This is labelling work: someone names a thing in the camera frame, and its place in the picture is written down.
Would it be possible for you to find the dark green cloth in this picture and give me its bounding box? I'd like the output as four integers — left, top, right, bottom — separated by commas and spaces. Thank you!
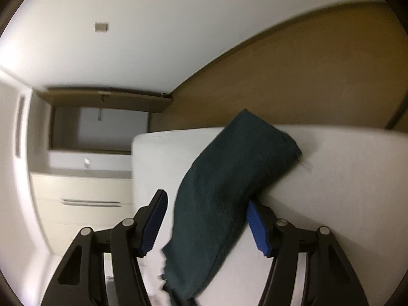
162, 110, 301, 305

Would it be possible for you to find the cream drawer cabinet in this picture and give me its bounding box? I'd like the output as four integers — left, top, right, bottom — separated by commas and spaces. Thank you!
30, 170, 135, 256

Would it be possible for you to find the white door with sign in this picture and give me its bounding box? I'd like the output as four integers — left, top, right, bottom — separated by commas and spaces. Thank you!
51, 107, 149, 151

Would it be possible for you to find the brown wooden door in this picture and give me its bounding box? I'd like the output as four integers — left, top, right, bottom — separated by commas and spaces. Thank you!
37, 88, 173, 113

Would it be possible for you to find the lower wall socket plate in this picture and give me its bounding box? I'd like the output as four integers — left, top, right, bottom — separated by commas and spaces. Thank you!
94, 22, 109, 32

